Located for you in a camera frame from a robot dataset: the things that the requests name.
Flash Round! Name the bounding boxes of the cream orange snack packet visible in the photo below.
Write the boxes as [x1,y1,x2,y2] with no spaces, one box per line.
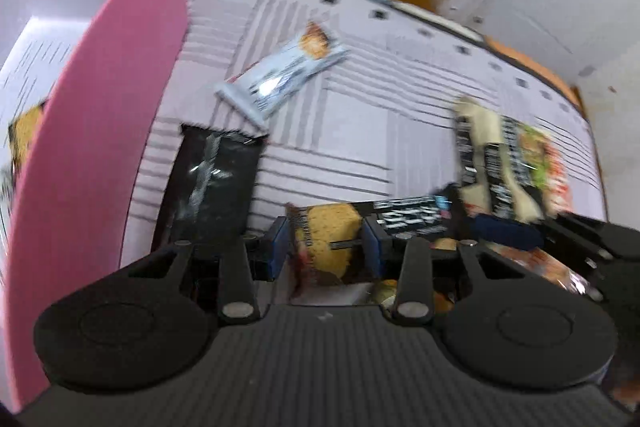
[430,237,606,308]

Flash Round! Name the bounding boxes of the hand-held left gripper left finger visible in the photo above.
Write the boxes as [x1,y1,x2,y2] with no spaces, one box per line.
[128,216,292,326]

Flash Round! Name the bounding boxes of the printed grey bedsheet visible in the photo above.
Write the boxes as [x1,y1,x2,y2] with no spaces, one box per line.
[119,0,608,260]

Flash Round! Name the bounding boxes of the pink cardboard box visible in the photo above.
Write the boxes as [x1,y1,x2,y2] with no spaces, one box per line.
[0,0,192,413]

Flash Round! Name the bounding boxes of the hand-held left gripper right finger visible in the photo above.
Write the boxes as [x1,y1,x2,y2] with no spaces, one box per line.
[361,217,525,326]

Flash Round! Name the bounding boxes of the cake picture snack packet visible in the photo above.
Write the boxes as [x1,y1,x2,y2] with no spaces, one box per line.
[7,102,48,172]

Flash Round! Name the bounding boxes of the wooden bed frame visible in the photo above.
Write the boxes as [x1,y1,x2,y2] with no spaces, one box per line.
[482,34,610,220]

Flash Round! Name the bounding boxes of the black yellow cracker packet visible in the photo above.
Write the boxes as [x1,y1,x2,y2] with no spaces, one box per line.
[286,196,453,299]

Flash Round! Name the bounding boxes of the beige black patterned snack packet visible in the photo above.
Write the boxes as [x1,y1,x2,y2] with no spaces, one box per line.
[452,96,573,224]

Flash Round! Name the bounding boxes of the white snack bar packet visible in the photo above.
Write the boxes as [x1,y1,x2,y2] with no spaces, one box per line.
[214,22,351,132]

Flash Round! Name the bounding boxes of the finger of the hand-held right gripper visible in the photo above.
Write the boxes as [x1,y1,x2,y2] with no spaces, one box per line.
[471,211,615,262]

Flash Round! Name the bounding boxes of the black shiny snack packet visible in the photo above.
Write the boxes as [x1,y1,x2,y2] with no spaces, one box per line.
[152,123,268,248]

